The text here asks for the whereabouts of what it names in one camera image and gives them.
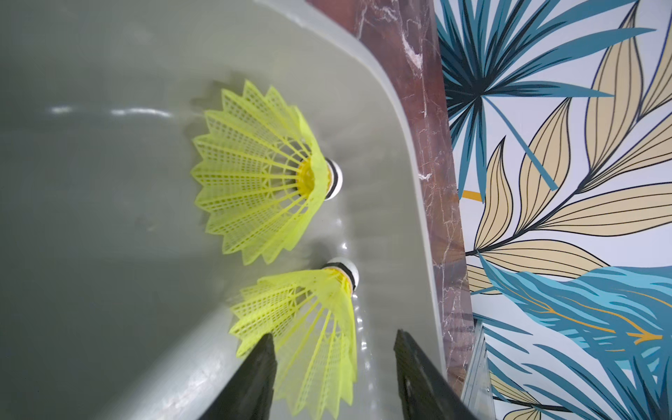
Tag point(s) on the yellow shuttlecock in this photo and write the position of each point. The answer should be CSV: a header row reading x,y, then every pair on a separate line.
x,y
311,318
262,174

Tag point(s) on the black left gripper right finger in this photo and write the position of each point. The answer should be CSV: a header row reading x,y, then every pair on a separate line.
x,y
424,392

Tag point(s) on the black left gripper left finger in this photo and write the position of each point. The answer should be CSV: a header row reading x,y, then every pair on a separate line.
x,y
249,393

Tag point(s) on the grey-green plastic storage tray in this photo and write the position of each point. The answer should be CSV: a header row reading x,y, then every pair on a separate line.
x,y
114,299

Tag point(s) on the aluminium frame post right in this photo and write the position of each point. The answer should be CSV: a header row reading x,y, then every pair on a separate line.
x,y
477,392

